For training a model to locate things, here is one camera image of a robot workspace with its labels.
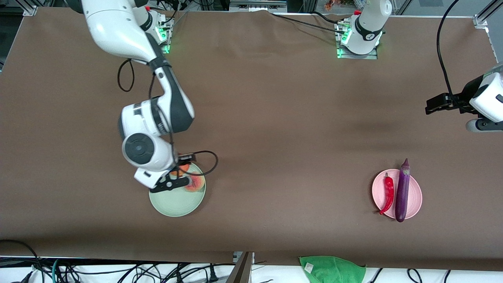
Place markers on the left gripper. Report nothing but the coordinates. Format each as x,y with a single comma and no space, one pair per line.
465,96

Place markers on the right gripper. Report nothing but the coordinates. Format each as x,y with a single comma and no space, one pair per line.
177,165

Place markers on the yellow green peach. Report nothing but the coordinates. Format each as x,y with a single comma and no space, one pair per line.
196,184

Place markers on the purple eggplant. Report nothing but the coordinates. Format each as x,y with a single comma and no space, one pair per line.
402,192

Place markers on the red chili pepper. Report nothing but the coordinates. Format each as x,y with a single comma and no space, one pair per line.
389,188

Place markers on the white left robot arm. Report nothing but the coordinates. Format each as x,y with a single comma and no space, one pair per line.
371,19

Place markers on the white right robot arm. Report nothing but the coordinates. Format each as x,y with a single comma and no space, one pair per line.
118,31

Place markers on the pale green round plate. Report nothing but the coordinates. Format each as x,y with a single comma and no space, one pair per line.
177,204

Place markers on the pink round plate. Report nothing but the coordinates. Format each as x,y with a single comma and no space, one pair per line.
414,196

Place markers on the black power plug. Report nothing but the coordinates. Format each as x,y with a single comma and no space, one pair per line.
213,275

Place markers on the orange toy items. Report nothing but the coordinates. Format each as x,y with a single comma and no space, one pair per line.
332,4

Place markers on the green cloth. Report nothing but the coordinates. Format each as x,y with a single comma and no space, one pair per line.
334,271

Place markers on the aluminium frame profile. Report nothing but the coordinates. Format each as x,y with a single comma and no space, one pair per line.
481,19

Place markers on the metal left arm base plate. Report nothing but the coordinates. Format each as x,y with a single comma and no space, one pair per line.
355,57

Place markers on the aluminium profile post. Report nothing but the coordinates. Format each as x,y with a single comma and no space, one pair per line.
243,271

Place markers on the metal rail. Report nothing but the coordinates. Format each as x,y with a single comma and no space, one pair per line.
257,6

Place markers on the aluminium frame bracket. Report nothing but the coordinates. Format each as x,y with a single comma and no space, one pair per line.
30,8

